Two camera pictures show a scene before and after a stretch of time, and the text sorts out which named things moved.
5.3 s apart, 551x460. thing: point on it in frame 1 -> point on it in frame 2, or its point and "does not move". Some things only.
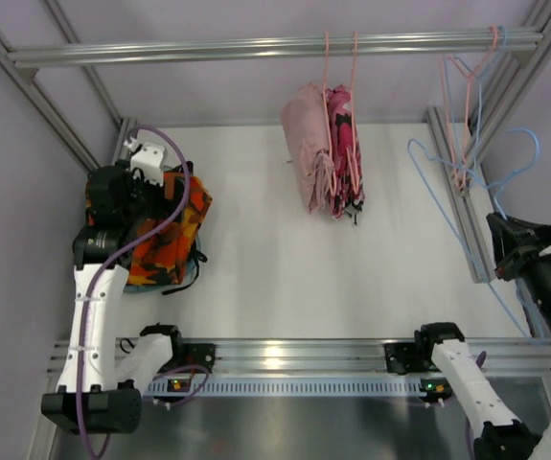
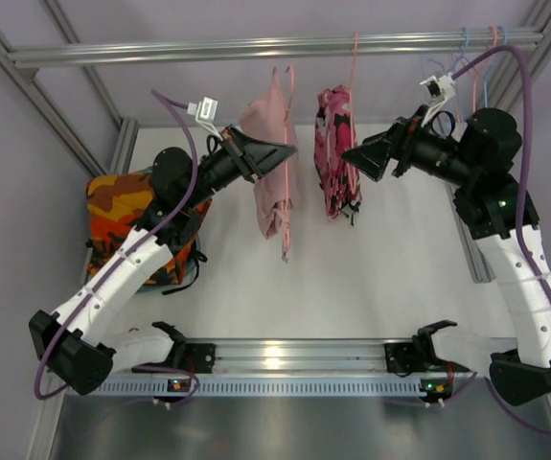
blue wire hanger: (522, 147) -> (451, 62)
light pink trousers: (306, 124) -> (269, 115)
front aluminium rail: (350, 356) does not move
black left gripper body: (158, 206) -> (242, 159)
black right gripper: (515, 259) -> (401, 149)
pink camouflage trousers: (345, 165) does not move
